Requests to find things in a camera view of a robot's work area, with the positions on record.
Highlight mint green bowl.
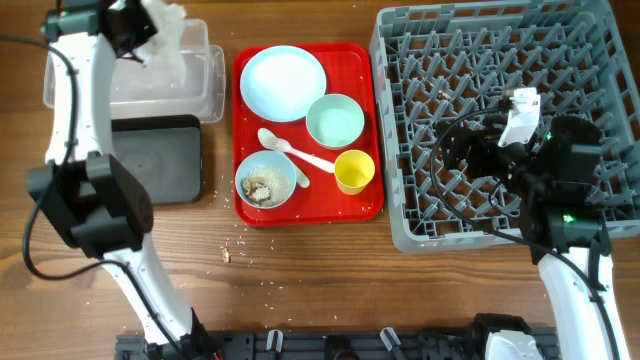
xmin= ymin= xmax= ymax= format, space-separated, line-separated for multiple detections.
xmin=305 ymin=94 xmax=365 ymax=150

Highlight food scrap on table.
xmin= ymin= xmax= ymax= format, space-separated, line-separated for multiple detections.
xmin=222 ymin=248 xmax=231 ymax=263

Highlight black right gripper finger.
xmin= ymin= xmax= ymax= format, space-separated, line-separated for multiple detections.
xmin=436 ymin=129 xmax=468 ymax=170
xmin=448 ymin=114 xmax=507 ymax=137

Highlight grey dishwasher rack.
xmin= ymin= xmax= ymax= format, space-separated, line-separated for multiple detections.
xmin=369 ymin=1 xmax=639 ymax=253

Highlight white plastic spoon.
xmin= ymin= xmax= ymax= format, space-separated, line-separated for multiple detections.
xmin=292 ymin=162 xmax=310 ymax=188

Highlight rice and food scraps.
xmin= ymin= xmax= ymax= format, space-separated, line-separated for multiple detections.
xmin=240 ymin=165 xmax=292 ymax=208

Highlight red plastic tray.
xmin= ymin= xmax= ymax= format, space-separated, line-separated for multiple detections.
xmin=232 ymin=42 xmax=384 ymax=227

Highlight white napkin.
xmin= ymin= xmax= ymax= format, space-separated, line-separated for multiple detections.
xmin=134 ymin=0 xmax=186 ymax=86

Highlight black waste tray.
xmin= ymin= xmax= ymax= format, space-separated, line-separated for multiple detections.
xmin=112 ymin=115 xmax=202 ymax=205

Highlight clear plastic waste bin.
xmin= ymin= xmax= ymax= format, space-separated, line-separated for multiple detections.
xmin=53 ymin=19 xmax=226 ymax=127

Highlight yellow plastic cup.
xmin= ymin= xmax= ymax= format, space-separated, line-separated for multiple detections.
xmin=334 ymin=150 xmax=376 ymax=195

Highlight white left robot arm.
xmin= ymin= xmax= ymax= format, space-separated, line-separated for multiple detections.
xmin=27 ymin=1 xmax=211 ymax=359

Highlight light blue plate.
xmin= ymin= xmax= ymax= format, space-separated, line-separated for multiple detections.
xmin=240 ymin=45 xmax=328 ymax=123

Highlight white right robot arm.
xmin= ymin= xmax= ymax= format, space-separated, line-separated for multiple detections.
xmin=429 ymin=115 xmax=629 ymax=359

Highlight light blue small bowl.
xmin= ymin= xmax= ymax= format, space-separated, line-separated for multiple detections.
xmin=235 ymin=150 xmax=297 ymax=210

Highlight white plastic fork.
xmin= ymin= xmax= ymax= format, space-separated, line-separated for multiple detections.
xmin=257 ymin=128 xmax=335 ymax=174

